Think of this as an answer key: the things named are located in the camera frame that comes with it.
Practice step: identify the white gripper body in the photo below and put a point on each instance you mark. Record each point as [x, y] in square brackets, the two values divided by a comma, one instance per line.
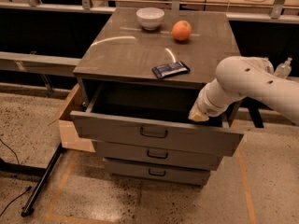
[206, 107]

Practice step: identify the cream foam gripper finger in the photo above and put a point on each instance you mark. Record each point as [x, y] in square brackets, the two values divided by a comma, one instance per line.
[197, 115]

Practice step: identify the grey top drawer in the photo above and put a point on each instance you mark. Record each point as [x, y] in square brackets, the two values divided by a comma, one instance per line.
[151, 116]

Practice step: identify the grey drawer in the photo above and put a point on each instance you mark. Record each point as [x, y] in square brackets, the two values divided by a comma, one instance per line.
[151, 116]
[157, 155]
[157, 172]

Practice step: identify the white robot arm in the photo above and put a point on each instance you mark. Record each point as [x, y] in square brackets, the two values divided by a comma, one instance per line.
[238, 77]

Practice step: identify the grey drawer cabinet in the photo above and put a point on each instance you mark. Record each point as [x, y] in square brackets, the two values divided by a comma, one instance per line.
[125, 53]

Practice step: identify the grey middle drawer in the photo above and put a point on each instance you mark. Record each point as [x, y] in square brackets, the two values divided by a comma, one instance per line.
[157, 155]

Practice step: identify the grey bottom drawer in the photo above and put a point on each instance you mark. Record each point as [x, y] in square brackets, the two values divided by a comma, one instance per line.
[157, 172]

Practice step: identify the dark blue snack packet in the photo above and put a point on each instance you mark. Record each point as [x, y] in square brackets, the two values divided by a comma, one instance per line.
[170, 70]

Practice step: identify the orange fruit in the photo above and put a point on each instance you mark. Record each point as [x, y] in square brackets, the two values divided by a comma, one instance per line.
[181, 30]

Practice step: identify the white ceramic bowl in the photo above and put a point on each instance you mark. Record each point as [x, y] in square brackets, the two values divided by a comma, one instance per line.
[150, 18]

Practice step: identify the brown cardboard box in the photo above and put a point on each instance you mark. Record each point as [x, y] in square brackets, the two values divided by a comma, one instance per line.
[67, 130]

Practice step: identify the black metal stand leg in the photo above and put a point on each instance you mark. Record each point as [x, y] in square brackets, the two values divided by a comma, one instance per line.
[28, 209]

